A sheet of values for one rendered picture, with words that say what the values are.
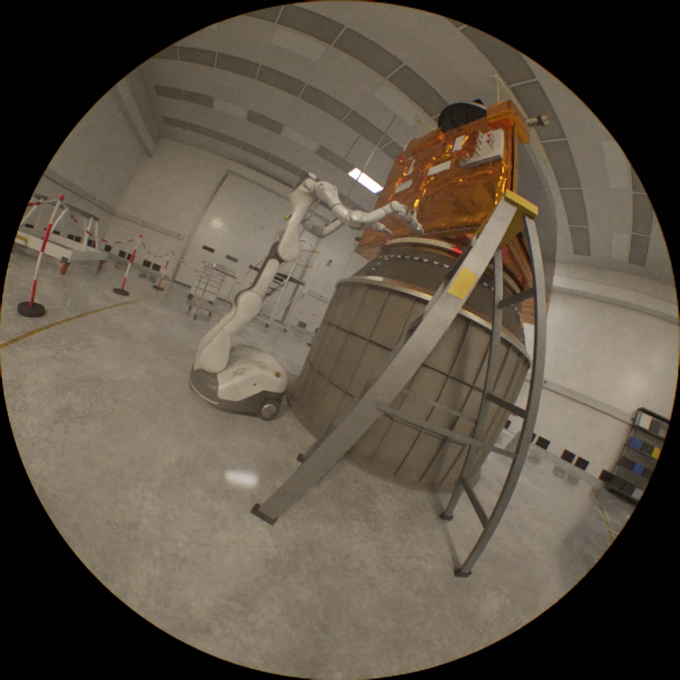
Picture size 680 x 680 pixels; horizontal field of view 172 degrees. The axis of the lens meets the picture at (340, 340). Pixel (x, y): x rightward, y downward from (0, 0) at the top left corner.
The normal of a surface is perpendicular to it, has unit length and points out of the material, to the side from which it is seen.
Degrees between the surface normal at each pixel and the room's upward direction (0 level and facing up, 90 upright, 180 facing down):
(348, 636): 0
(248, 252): 90
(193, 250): 90
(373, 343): 90
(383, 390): 87
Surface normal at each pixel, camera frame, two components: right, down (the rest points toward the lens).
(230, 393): 0.56, 0.29
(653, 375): -0.80, -0.32
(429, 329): -0.17, -0.07
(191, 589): 0.40, -0.92
